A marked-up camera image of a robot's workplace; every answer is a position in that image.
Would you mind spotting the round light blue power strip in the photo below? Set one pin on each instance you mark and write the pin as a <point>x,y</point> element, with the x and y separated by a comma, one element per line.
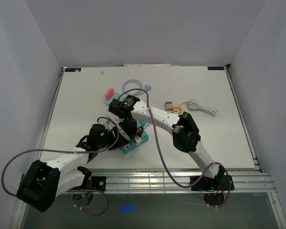
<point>108,101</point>

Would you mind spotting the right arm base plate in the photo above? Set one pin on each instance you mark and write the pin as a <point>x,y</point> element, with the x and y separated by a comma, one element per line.
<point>208,184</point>

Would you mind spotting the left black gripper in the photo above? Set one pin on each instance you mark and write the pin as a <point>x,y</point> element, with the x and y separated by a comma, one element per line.
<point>121,141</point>

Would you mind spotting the brown pink plug adapter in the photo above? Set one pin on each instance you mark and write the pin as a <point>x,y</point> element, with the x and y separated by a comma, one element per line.
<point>168,106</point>

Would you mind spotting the green plug adapter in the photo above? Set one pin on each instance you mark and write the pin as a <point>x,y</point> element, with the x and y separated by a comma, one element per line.
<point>116,96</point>

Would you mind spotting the left blue corner label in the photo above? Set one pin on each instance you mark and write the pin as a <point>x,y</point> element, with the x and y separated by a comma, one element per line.
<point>72,69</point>

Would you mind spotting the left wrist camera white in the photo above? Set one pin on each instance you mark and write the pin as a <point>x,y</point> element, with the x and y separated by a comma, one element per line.
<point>104,121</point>

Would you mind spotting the small blue square socket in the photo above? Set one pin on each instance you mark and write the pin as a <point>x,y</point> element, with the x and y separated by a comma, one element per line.
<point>143,122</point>

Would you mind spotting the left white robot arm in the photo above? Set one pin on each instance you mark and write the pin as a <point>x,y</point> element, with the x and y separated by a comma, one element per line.
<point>44,181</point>

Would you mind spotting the white silver plug adapter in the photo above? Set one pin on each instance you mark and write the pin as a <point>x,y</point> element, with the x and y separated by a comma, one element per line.
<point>137,140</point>

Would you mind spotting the right blue corner label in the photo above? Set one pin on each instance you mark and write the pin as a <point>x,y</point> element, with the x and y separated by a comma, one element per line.
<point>215,68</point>

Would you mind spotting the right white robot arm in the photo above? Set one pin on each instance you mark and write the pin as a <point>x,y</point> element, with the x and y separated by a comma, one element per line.
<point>183,129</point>

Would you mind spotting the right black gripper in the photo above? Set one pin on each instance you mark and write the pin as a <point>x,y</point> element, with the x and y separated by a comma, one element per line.
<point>131,133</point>

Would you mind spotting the teal power strip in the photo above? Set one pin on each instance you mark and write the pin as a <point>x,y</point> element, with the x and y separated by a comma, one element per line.
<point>129,147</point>

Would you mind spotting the aluminium frame rail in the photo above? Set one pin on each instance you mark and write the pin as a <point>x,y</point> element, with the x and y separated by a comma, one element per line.
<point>158,182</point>

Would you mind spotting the blue corner label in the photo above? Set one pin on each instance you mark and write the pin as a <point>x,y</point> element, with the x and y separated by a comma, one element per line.
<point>215,68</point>
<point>72,69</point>

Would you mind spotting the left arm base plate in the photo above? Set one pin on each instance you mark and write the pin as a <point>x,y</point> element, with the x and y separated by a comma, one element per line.
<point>95,183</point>

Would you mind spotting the orange power strip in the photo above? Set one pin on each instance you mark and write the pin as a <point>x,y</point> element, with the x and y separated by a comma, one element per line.
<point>177,110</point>

